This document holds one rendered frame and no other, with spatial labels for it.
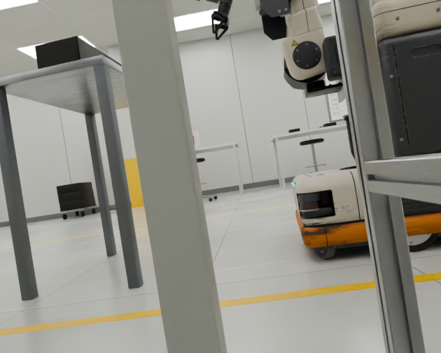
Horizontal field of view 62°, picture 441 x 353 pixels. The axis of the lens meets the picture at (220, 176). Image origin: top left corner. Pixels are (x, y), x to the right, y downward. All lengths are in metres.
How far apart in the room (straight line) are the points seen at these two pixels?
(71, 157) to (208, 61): 3.33
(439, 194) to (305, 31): 1.22
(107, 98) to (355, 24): 0.95
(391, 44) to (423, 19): 0.12
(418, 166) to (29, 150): 8.24
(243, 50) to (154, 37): 7.08
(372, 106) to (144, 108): 0.30
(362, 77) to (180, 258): 0.33
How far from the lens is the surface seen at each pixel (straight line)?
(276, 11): 1.52
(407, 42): 1.38
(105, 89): 1.34
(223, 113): 7.24
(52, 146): 8.19
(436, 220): 1.32
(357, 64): 0.54
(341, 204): 1.24
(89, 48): 1.58
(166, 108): 0.42
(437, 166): 0.34
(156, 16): 0.45
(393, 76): 1.34
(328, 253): 1.28
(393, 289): 0.55
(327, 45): 1.40
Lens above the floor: 0.33
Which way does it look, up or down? level
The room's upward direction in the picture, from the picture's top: 9 degrees counter-clockwise
